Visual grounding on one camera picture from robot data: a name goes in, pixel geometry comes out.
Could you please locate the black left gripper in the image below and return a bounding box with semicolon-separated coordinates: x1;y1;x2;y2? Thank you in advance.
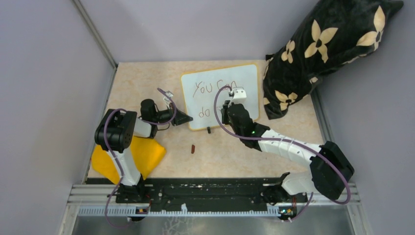
153;102;193;126

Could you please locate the yellow-framed whiteboard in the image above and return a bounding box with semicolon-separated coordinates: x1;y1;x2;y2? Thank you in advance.
181;64;260;130

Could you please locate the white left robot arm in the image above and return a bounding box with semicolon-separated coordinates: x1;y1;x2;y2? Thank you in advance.
91;99;193;203

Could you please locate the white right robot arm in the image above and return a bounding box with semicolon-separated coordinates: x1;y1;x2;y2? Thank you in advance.
221;100;354;204

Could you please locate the yellow folded cloth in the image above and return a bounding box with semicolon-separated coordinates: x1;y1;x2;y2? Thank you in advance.
92;136;166;184

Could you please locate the black floral pillow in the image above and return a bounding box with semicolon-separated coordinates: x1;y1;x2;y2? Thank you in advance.
262;0;404;119

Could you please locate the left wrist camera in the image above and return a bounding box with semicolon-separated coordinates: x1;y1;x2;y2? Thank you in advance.
162;91;173;106

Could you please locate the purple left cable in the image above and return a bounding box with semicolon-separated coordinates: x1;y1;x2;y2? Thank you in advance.
103;87;177;228

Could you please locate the purple cable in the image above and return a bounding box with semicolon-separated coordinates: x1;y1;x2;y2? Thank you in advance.
103;87;177;228
213;85;351;222

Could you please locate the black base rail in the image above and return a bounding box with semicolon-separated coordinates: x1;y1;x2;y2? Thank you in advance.
69;178;309;222

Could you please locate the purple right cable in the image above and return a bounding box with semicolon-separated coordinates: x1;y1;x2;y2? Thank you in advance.
213;85;351;222

